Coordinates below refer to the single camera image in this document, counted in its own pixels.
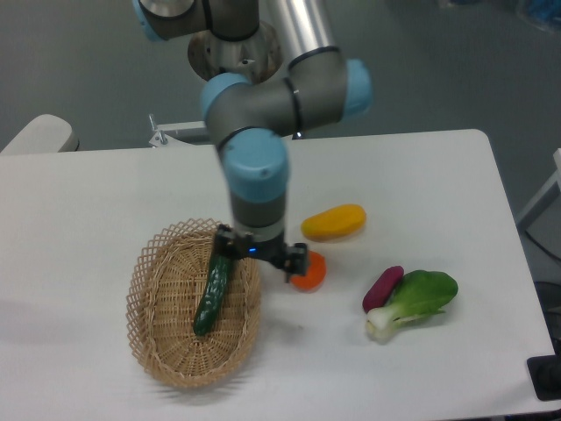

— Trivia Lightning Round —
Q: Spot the orange tangerine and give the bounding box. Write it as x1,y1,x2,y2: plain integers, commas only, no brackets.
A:
289,251,327,292

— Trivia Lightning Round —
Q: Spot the black clamp at table edge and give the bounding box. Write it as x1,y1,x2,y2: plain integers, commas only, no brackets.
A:
527,355,560,402

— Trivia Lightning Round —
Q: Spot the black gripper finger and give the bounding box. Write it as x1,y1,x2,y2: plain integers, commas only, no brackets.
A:
214,224,254,260
273,243,308,283

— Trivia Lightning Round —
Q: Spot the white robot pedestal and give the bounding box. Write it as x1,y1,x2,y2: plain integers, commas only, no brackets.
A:
188,21,283,84

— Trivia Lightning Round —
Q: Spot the oval wicker basket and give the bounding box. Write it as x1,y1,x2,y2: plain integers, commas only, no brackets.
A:
126,218,260,388

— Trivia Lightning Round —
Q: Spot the green cucumber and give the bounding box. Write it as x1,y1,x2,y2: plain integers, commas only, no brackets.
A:
192,253,235,337

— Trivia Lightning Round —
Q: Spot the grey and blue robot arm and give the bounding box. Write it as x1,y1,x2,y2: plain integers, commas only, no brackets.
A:
133,1,373,275

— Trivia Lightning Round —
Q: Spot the yellow mango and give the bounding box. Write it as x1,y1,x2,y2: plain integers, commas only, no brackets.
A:
301,203,367,241

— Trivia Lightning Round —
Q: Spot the purple sweet potato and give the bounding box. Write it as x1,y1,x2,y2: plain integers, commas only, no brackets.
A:
362,266,404,313

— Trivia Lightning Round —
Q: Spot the white chair armrest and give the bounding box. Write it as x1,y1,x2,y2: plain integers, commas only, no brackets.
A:
1,114,80,156

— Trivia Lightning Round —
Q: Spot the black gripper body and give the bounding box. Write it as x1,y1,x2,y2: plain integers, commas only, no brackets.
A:
232,231,286,268

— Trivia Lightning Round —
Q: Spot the white furniture at right edge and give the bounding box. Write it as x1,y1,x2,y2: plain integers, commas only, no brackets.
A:
515,148,560,232

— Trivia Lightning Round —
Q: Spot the green bok choy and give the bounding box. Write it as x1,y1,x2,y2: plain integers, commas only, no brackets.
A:
365,270,458,342

